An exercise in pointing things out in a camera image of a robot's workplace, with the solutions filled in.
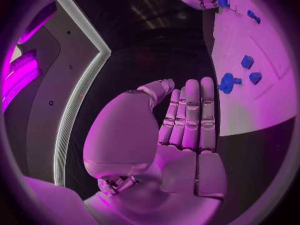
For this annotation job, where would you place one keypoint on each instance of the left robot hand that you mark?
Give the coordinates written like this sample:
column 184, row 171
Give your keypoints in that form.
column 145, row 135

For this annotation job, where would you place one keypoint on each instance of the white task board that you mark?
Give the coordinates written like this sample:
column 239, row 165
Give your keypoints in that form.
column 253, row 101

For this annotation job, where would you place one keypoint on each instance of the blue peg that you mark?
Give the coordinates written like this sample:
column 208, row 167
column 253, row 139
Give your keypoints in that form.
column 253, row 16

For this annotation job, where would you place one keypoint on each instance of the blue block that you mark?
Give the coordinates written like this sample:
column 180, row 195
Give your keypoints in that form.
column 247, row 61
column 255, row 78

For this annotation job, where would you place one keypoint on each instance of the blue gear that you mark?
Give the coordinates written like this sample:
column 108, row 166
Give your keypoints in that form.
column 226, row 83

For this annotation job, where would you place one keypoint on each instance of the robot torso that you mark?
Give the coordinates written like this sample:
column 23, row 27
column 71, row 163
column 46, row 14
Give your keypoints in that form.
column 58, row 78

